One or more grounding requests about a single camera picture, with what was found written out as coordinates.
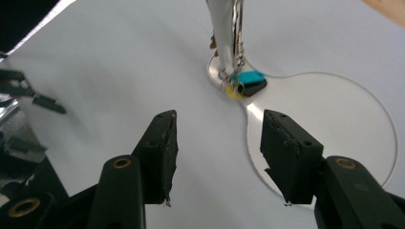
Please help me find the white stand with pole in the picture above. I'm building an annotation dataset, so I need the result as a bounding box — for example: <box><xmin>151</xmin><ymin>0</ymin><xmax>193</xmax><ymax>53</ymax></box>
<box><xmin>205</xmin><ymin>0</ymin><xmax>399</xmax><ymax>210</ymax></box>

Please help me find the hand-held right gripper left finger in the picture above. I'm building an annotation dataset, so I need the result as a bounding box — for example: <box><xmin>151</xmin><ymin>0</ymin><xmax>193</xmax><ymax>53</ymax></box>
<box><xmin>131</xmin><ymin>109</ymin><xmax>180</xmax><ymax>208</ymax></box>

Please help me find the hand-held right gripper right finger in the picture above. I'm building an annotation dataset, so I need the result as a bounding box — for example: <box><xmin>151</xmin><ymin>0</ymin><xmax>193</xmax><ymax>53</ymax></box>
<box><xmin>260</xmin><ymin>109</ymin><xmax>325</xmax><ymax>206</ymax></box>

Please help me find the key ring with blue tag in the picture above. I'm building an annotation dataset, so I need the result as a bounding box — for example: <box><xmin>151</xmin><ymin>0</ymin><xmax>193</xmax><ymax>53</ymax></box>
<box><xmin>217</xmin><ymin>0</ymin><xmax>268</xmax><ymax>100</ymax></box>

